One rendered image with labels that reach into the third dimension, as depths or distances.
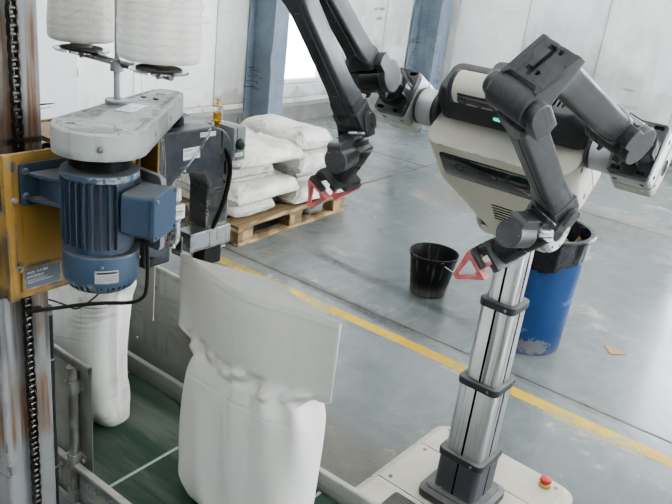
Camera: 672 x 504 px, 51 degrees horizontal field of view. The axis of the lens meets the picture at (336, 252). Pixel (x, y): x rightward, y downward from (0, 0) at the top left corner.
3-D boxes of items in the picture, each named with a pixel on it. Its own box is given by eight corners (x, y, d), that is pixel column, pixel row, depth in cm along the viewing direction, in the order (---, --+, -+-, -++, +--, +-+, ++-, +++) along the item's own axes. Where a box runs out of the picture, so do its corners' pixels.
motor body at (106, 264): (154, 284, 149) (157, 170, 140) (92, 305, 138) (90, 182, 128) (109, 261, 157) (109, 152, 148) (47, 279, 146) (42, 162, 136)
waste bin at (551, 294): (580, 338, 392) (610, 228, 368) (545, 372, 353) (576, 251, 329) (500, 307, 418) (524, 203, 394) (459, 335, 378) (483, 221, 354)
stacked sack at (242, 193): (302, 194, 495) (304, 173, 490) (237, 213, 444) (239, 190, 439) (256, 178, 517) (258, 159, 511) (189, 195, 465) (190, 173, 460)
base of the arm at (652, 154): (629, 119, 147) (605, 172, 147) (622, 102, 141) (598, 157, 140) (671, 129, 142) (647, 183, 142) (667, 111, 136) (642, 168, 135)
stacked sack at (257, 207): (278, 210, 489) (279, 193, 485) (233, 223, 456) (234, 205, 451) (211, 185, 524) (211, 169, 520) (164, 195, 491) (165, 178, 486)
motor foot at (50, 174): (99, 207, 146) (98, 167, 143) (46, 219, 137) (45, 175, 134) (72, 195, 151) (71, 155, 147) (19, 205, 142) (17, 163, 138)
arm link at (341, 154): (375, 110, 160) (343, 110, 165) (348, 120, 152) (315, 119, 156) (379, 161, 165) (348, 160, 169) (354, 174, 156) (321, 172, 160)
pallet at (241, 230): (343, 210, 549) (345, 193, 544) (237, 247, 456) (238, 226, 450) (262, 183, 591) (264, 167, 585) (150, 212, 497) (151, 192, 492)
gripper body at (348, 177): (315, 174, 168) (330, 152, 163) (341, 166, 175) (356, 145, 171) (332, 194, 166) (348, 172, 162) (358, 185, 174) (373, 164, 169)
